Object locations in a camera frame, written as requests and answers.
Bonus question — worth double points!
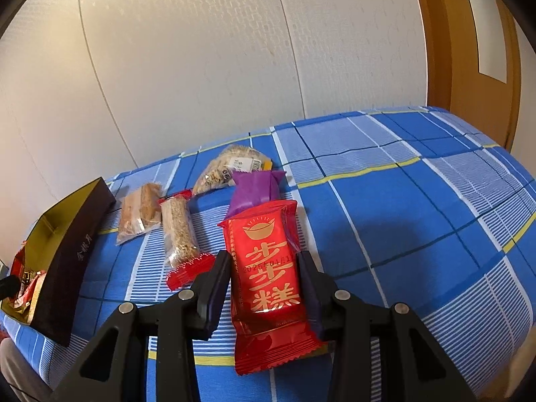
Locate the blue plaid tablecloth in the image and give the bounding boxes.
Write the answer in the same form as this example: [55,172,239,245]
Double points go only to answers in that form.
[0,107,536,402]

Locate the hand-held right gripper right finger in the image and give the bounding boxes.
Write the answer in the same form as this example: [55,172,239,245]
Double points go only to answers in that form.
[295,250,478,402]

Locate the clear mixed nut packet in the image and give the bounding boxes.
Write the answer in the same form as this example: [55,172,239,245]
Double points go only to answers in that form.
[192,144,273,195]

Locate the purple snack packet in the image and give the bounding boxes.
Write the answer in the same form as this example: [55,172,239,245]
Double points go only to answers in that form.
[226,170,287,218]

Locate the sesame bar packet red ends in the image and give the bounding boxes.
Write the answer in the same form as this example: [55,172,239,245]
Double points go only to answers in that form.
[158,190,216,291]

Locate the clear brown biscuit packet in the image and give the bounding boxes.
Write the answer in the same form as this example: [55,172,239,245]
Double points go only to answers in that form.
[115,182,164,246]

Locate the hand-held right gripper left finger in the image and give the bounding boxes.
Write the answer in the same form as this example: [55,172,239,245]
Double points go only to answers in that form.
[50,250,232,402]

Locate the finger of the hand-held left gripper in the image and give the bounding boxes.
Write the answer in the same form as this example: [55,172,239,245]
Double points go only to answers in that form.
[0,275,21,300]

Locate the gold-lined dark tin box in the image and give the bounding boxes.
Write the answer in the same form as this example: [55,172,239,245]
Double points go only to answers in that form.
[0,177,117,347]

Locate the large red cake packet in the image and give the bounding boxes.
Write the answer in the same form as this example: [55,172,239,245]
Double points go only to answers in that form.
[218,200,327,377]

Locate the wooden door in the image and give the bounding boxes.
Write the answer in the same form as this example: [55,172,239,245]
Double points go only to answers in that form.
[408,0,536,151]

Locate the small red snack packet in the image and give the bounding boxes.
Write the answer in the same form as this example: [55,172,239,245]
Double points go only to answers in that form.
[8,270,47,323]

